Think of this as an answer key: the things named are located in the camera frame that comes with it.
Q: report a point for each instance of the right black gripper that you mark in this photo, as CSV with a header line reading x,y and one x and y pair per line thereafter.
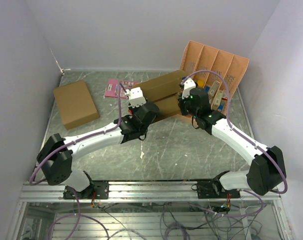
x,y
181,104

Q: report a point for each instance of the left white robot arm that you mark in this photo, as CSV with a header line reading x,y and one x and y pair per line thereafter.
x,y
58,153

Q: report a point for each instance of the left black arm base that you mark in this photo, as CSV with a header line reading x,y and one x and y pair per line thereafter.
x,y
97,190

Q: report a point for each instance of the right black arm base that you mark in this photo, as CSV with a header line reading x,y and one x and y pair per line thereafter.
x,y
207,189

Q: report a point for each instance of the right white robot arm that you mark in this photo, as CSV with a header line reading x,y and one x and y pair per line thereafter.
x,y
266,172

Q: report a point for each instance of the white card box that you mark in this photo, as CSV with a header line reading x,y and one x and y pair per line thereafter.
x,y
212,90

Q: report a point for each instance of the closed brown cardboard box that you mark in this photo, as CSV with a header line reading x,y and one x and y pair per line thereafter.
x,y
75,104

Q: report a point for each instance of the yellow block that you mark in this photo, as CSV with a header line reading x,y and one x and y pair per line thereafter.
x,y
200,83

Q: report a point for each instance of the orange plastic file organizer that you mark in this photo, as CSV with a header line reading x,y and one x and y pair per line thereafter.
x,y
226,67

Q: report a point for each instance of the pink sticker sheet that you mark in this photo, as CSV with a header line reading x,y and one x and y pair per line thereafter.
x,y
111,90

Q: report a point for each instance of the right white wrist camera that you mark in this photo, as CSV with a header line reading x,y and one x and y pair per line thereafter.
x,y
187,86

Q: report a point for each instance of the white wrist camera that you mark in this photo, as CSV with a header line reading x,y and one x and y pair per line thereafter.
x,y
187,86
135,97

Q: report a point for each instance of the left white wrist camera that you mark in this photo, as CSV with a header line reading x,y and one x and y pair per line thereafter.
x,y
135,97

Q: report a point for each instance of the aluminium mounting rail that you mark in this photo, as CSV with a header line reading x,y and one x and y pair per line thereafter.
x,y
119,191

